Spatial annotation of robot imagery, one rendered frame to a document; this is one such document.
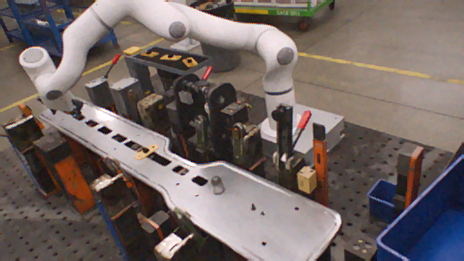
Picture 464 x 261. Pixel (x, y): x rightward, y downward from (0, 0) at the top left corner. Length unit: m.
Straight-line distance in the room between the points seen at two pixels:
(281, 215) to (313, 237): 0.10
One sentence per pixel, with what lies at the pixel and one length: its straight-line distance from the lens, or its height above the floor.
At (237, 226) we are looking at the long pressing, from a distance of 0.93.
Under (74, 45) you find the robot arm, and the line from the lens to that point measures 1.29.
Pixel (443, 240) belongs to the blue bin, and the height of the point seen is 1.03.
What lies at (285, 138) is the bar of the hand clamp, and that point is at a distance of 0.96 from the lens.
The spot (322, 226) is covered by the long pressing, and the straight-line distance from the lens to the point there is 0.91.
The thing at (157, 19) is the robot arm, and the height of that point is 1.38.
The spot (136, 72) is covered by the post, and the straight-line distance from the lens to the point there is 1.73.
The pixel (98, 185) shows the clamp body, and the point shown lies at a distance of 1.13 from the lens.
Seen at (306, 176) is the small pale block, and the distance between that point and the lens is 0.93.
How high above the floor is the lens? 1.68
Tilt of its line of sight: 33 degrees down
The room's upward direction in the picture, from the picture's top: 11 degrees counter-clockwise
